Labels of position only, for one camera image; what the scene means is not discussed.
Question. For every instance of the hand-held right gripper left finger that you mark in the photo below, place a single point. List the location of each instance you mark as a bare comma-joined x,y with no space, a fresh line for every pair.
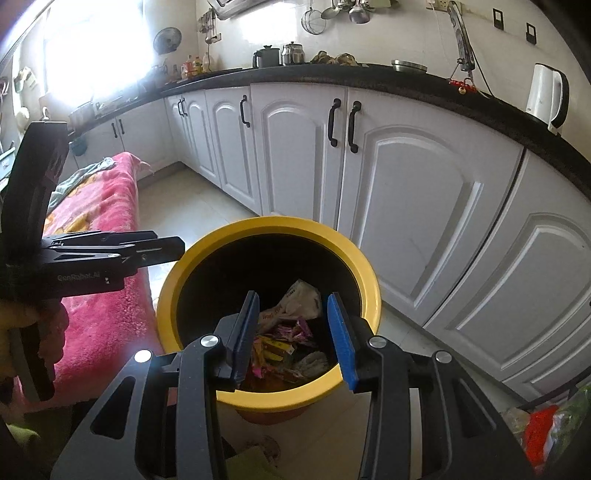
244,341

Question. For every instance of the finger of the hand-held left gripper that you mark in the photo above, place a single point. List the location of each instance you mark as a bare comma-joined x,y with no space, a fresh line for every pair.
157,251
115,236

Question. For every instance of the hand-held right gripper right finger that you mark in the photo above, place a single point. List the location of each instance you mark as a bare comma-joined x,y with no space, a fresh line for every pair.
342,341

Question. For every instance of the yellow snack wrapper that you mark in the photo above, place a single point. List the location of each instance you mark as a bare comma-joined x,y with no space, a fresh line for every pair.
272,350

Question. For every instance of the white foam fruit net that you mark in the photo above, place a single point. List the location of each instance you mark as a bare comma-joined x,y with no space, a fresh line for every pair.
311,363

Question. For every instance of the pink candy wrapper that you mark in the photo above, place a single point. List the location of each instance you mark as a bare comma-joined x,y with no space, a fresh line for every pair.
288,332

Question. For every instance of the white plastic packet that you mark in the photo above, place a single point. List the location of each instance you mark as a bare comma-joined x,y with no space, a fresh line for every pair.
302,297

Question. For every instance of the yellow round bin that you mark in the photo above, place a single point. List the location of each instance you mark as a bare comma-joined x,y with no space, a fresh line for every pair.
277,226

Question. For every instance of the person's left hand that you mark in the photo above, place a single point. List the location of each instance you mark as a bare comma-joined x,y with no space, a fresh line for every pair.
18,318

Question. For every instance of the light grey-blue cloth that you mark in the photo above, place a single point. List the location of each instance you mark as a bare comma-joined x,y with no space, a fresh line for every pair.
78,184

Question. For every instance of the pink printed blanket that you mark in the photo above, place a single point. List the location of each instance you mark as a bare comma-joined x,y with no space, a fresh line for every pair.
111,304

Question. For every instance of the steel cooking pot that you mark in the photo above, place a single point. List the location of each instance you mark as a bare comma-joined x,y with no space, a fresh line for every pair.
83,114

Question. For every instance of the window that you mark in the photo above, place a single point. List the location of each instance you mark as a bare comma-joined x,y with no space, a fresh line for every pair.
92,55

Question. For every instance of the white base cabinet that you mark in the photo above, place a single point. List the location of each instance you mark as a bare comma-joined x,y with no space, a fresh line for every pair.
415,207

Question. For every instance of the row of condiment bottles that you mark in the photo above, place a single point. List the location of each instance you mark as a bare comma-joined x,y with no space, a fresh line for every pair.
194,67

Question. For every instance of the red plastic bag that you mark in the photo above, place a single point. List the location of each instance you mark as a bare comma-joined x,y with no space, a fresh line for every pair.
540,434

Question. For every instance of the grey metal jug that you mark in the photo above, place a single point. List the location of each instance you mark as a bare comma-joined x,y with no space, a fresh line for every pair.
265,57

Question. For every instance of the steel teapot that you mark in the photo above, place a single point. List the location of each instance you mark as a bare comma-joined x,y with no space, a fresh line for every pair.
293,54

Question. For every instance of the green plastic bag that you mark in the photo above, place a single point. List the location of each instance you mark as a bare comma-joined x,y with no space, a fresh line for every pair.
572,417

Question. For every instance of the black range hood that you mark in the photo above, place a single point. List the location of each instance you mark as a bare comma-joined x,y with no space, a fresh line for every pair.
235,8

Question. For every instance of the brown lumpy pile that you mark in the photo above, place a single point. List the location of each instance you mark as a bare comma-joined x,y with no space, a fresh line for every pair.
334,58

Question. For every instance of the steel mesh strainer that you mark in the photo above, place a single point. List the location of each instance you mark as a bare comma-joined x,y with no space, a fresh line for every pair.
314,23

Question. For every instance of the steel bowl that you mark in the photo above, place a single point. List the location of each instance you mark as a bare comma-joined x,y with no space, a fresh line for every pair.
409,66

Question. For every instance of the phone stand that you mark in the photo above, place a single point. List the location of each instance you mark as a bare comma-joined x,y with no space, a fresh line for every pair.
463,74

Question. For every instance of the row of hanging kitchen utensils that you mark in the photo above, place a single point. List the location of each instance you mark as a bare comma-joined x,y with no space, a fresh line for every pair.
355,10

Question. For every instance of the white electric kettle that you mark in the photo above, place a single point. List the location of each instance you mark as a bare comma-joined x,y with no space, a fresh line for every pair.
545,97

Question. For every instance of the round wall fan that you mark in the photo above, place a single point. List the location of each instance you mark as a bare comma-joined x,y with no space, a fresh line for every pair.
167,40

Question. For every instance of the small wall utensil rack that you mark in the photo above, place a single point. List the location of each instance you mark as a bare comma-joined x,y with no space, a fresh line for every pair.
210,25

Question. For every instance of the white wall socket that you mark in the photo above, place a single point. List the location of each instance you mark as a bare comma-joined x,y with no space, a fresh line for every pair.
437,4

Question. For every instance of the black wall hook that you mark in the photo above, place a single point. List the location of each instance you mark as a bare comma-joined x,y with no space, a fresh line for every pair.
531,33
497,18

